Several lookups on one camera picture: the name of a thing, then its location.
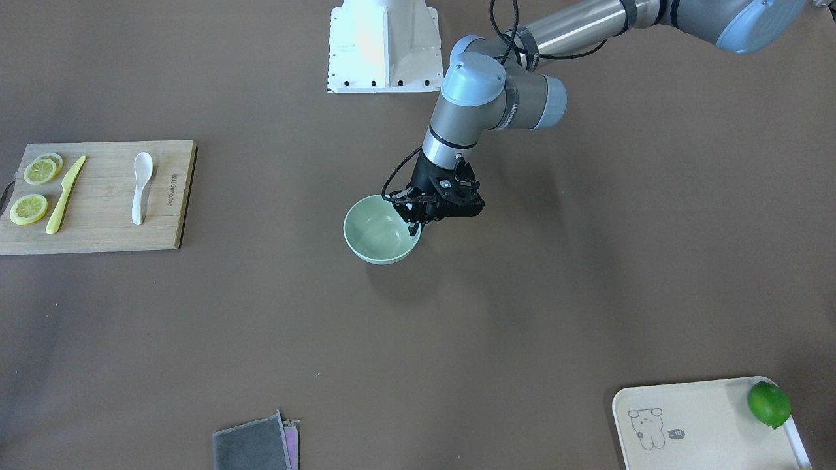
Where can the green lime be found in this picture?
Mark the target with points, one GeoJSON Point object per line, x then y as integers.
{"type": "Point", "coordinates": [769, 404]}

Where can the bamboo cutting board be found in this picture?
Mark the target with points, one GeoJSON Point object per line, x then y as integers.
{"type": "Point", "coordinates": [98, 212]}

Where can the pink cloth under grey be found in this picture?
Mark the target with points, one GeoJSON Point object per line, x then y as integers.
{"type": "Point", "coordinates": [292, 440]}

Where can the cream tray with bear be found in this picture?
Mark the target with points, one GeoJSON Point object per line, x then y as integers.
{"type": "Point", "coordinates": [701, 425]}

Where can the upper lemon slice front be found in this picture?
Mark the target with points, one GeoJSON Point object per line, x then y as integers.
{"type": "Point", "coordinates": [41, 171]}

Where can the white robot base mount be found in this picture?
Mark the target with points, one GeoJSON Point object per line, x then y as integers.
{"type": "Point", "coordinates": [384, 47]}

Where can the lemon slice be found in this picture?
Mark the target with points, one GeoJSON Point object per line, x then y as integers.
{"type": "Point", "coordinates": [29, 209]}
{"type": "Point", "coordinates": [41, 171]}
{"type": "Point", "coordinates": [56, 158]}

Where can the lower lemon slice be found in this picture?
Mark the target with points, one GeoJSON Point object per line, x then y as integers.
{"type": "Point", "coordinates": [29, 209]}

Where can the grey folded cloth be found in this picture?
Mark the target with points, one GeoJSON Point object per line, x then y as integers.
{"type": "Point", "coordinates": [255, 445]}

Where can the white ceramic spoon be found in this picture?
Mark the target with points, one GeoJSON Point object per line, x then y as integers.
{"type": "Point", "coordinates": [143, 167]}

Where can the black gripper, bowl side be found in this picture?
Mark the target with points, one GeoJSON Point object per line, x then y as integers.
{"type": "Point", "coordinates": [424, 177]}

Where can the upper lemon slice behind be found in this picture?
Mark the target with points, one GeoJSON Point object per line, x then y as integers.
{"type": "Point", "coordinates": [56, 158]}

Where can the yellow plastic knife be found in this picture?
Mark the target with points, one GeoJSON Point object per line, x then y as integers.
{"type": "Point", "coordinates": [67, 183]}

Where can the light green bowl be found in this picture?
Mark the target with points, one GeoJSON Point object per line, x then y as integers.
{"type": "Point", "coordinates": [376, 233]}

